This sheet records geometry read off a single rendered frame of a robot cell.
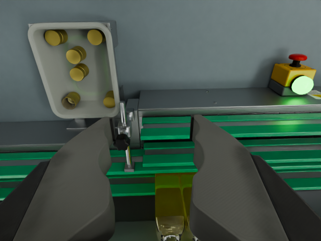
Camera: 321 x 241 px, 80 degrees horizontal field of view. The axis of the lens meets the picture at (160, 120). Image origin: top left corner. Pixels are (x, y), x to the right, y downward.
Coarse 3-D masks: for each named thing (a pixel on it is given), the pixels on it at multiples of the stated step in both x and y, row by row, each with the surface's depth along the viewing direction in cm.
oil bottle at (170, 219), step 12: (156, 180) 43; (168, 180) 43; (156, 192) 41; (168, 192) 40; (180, 192) 41; (156, 204) 38; (168, 204) 38; (180, 204) 38; (156, 216) 36; (168, 216) 36; (180, 216) 36; (156, 228) 36; (168, 228) 34; (180, 228) 35; (180, 240) 36
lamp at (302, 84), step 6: (294, 78) 48; (300, 78) 47; (306, 78) 46; (294, 84) 48; (300, 84) 47; (306, 84) 46; (312, 84) 47; (294, 90) 48; (300, 90) 47; (306, 90) 47
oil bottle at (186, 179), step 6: (180, 174) 45; (186, 174) 45; (192, 174) 45; (180, 180) 44; (186, 180) 43; (192, 180) 43; (186, 186) 42; (186, 192) 41; (186, 198) 39; (186, 204) 38; (186, 210) 37; (186, 216) 36; (186, 222) 36; (186, 228) 37; (186, 234) 37; (192, 234) 35; (192, 240) 36
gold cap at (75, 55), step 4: (72, 48) 46; (76, 48) 46; (80, 48) 47; (68, 52) 45; (72, 52) 45; (76, 52) 45; (80, 52) 46; (84, 52) 48; (68, 56) 45; (72, 56) 45; (76, 56) 45; (80, 56) 45; (84, 56) 48; (68, 60) 46; (72, 60) 46; (76, 60) 46; (80, 60) 46
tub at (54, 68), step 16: (32, 32) 40; (80, 32) 47; (32, 48) 42; (48, 48) 46; (64, 48) 48; (96, 48) 49; (112, 48) 42; (48, 64) 46; (64, 64) 50; (96, 64) 51; (112, 64) 44; (48, 80) 46; (64, 80) 52; (96, 80) 53; (112, 80) 46; (48, 96) 47; (64, 96) 53; (80, 96) 55; (96, 96) 55; (64, 112) 51; (80, 112) 51; (96, 112) 51; (112, 112) 50
